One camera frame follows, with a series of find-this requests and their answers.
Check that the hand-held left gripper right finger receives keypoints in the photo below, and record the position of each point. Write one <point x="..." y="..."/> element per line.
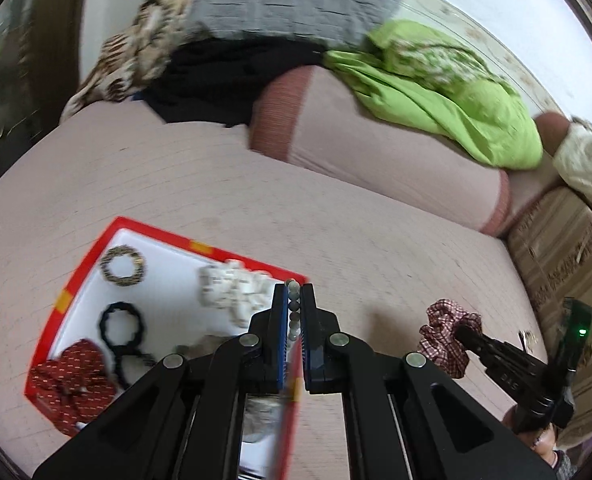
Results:
<point x="307" y="340"/>

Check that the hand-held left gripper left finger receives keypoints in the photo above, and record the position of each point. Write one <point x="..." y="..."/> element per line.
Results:
<point x="278" y="340"/>

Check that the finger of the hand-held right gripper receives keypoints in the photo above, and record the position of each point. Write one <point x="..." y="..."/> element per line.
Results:
<point x="473" y="337"/>

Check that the red plaid scrunchie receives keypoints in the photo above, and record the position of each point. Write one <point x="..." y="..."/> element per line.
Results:
<point x="441" y="340"/>

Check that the white cherry print scrunchie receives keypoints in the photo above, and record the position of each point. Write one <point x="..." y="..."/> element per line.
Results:
<point x="231" y="292"/>

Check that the grey sheer scrunchie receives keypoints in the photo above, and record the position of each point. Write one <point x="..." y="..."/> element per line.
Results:
<point x="201" y="347"/>

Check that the red-rimmed white tray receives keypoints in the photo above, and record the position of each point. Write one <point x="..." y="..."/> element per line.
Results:
<point x="171" y="285"/>

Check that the red polka dot scrunchie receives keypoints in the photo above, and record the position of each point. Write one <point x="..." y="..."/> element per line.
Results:
<point x="71" y="385"/>

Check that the person's right hand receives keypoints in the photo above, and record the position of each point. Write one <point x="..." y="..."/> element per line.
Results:
<point x="541" y="442"/>

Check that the black bobby pin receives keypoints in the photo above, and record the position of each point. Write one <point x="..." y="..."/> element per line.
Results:
<point x="525" y="342"/>

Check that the striped floral cushion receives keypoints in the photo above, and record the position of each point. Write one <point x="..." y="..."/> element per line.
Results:
<point x="566" y="260"/>

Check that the pink bolster cushion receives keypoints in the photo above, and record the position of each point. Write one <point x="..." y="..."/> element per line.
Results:
<point x="376" y="160"/>

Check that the pink quilted sofa seat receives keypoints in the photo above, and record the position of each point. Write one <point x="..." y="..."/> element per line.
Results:
<point x="176" y="175"/>

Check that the white floral cloth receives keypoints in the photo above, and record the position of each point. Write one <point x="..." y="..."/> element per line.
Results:
<point x="588" y="160"/>

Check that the green cloth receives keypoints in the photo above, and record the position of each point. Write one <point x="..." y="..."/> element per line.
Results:
<point x="426" y="90"/>

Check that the black cloth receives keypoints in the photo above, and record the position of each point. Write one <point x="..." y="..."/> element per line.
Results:
<point x="216" y="85"/>

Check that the leopard print cloth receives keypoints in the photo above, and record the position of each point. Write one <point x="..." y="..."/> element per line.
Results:
<point x="136" y="55"/>

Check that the grey knitted pillow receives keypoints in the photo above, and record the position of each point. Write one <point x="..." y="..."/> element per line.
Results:
<point x="296" y="0"/>

